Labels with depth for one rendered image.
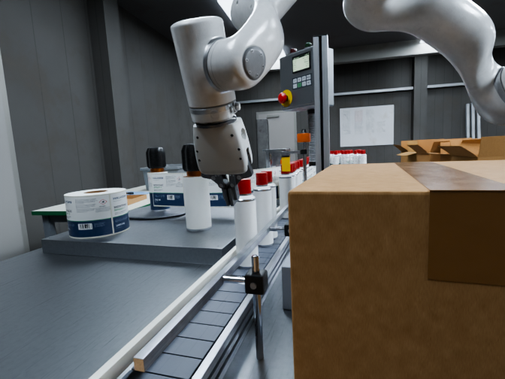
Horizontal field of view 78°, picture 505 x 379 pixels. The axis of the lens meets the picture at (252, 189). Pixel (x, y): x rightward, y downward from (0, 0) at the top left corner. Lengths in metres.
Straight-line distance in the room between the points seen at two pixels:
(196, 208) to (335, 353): 0.86
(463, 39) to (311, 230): 0.63
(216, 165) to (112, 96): 4.05
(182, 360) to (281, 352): 0.17
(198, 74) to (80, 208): 0.77
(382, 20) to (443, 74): 8.81
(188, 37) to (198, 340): 0.45
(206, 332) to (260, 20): 0.47
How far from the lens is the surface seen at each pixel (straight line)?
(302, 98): 1.12
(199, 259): 0.93
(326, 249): 0.24
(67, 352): 0.66
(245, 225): 0.70
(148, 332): 0.48
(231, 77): 0.48
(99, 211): 1.17
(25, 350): 0.71
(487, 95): 0.87
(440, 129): 9.48
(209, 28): 0.53
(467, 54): 0.82
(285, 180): 1.17
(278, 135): 9.04
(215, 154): 0.58
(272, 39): 0.52
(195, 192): 1.06
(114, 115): 4.56
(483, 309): 0.26
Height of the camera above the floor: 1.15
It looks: 8 degrees down
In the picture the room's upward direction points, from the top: 3 degrees counter-clockwise
